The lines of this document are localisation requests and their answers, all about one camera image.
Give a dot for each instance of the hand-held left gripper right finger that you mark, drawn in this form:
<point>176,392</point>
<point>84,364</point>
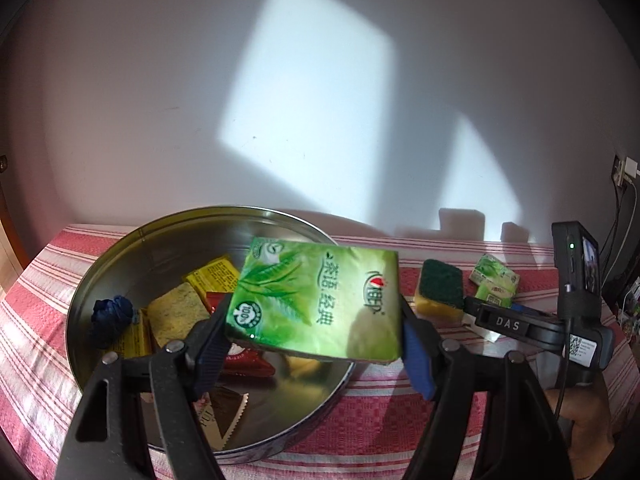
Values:
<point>417,365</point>

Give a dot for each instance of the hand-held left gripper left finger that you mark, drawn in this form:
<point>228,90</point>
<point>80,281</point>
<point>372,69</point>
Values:
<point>210,355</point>

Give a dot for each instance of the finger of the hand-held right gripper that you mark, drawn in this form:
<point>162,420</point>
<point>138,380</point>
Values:
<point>532,311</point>
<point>500,324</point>

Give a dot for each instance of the red packet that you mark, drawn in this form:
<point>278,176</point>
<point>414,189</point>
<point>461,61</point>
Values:
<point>247,362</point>

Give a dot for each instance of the yellow packet with blue stripe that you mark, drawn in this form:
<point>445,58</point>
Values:
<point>135,340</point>

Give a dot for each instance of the yellow printed packet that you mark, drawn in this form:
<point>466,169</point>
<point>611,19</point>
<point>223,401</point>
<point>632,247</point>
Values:
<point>212,275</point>

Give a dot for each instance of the blue cloth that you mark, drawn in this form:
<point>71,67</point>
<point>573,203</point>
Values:
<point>112,320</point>

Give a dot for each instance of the large green tissue pack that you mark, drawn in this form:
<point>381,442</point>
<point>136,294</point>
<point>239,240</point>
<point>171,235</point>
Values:
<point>310,300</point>

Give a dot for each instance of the round metal basin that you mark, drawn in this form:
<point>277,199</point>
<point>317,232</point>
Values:
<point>150,250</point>

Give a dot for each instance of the person's right hand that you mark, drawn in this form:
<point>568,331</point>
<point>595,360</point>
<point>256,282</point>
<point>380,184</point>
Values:
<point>585,425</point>

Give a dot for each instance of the silver white packet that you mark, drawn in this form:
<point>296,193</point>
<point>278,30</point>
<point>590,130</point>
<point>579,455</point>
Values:
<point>477,327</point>

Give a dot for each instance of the small green tissue pack with label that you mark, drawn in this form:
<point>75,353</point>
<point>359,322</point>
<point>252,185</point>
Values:
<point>492,294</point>

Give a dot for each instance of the brown and white packet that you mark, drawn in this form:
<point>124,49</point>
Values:
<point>225,405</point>

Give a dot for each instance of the red striped tablecloth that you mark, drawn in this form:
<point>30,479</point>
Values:
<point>390,410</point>

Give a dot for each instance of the speckled yellow sponge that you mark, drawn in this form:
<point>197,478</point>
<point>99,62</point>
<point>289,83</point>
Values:
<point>175,312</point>

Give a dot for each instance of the small green leaf tissue pack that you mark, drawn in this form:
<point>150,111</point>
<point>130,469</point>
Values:
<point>492,267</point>

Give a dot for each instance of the yellow sponge with dark green pad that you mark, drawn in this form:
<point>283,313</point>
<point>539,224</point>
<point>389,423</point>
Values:
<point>440,285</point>

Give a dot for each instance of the white charger plug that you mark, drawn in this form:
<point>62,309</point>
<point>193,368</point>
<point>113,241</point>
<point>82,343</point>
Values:
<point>632,167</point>

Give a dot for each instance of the wall socket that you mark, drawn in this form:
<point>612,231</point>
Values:
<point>620,170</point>

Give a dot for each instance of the brown wooden door frame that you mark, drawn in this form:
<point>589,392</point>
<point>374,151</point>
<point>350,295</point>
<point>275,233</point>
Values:
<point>7,240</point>

